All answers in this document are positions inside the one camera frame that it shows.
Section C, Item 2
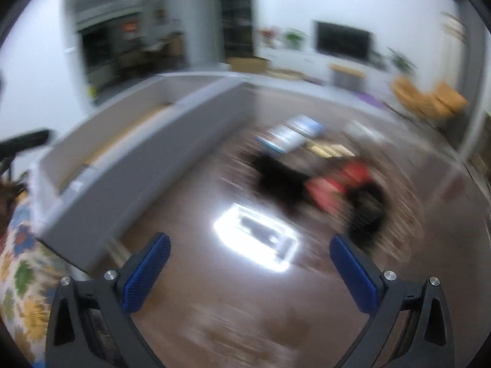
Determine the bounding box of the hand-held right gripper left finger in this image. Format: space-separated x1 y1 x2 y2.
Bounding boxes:
45 232 171 368

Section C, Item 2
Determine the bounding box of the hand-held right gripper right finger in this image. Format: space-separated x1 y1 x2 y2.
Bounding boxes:
330 235 455 368

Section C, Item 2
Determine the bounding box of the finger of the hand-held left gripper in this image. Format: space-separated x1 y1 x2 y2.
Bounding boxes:
0 128 50 154

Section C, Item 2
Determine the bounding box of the red and black object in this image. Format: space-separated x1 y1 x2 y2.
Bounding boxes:
305 161 374 215

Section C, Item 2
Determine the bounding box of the large white cardboard box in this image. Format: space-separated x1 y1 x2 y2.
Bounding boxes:
31 75 254 273

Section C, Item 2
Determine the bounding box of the blue white ointment box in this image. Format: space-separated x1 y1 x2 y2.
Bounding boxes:
257 114 325 154

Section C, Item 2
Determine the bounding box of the brown wooden desktop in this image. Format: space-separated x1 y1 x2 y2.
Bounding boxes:
111 84 491 368

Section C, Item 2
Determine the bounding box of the dark kitchen window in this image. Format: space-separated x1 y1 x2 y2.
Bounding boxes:
75 19 116 85

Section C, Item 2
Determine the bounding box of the floral printed blanket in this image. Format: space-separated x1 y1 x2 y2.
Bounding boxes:
0 192 77 365

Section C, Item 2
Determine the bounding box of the wooden dining chair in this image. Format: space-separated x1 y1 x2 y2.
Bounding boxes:
167 33 185 58

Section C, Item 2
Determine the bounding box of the purple floor mat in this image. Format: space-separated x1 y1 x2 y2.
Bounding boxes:
351 94 384 108

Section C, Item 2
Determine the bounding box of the yellow armchair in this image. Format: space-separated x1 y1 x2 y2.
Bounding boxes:
391 77 442 123
433 80 470 119

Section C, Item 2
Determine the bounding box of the wooden top side table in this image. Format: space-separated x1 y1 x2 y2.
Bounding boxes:
329 64 367 90

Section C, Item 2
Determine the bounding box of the leafy potted plant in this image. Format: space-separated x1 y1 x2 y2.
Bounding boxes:
387 48 417 75

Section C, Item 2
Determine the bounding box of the white television cabinet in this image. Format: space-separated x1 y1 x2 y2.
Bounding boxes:
257 46 396 93

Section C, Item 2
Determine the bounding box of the brown cardboard box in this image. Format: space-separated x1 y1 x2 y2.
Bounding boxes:
226 57 271 73

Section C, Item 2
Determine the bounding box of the black flat television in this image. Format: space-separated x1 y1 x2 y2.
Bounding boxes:
312 19 374 64

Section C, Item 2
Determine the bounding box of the dark glass cabinet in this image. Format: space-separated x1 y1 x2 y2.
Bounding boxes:
220 0 254 64

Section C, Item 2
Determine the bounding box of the green potted plant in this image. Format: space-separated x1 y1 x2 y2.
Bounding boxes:
282 29 309 50

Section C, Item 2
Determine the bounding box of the red flower bouquet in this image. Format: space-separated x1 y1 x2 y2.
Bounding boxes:
259 27 279 47

